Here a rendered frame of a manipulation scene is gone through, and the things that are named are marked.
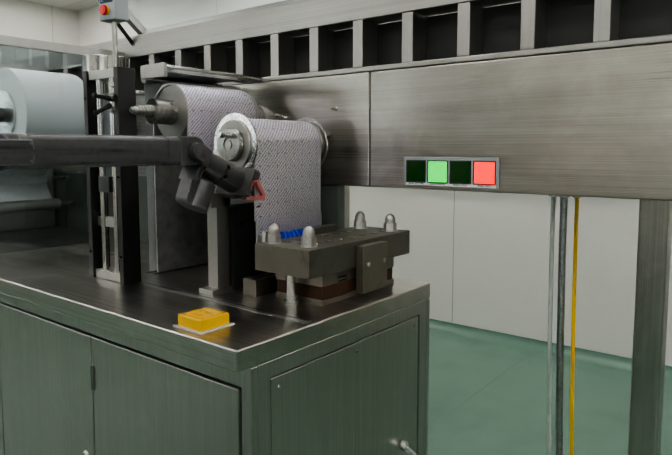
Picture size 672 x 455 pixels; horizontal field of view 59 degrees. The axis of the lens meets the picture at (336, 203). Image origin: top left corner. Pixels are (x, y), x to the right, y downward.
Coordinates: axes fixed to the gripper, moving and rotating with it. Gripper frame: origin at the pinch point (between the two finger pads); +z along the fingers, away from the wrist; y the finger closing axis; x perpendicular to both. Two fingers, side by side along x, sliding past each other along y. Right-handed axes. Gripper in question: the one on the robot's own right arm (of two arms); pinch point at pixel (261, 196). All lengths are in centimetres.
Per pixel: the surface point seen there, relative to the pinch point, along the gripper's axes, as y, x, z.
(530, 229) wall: -31, 79, 254
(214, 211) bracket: -8.5, -6.3, -4.6
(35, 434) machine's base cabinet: -55, -70, 2
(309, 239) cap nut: 17.6, -8.7, 0.6
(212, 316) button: 13.0, -29.8, -14.6
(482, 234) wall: -63, 74, 257
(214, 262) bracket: -8.8, -17.2, 0.6
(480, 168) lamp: 41, 19, 24
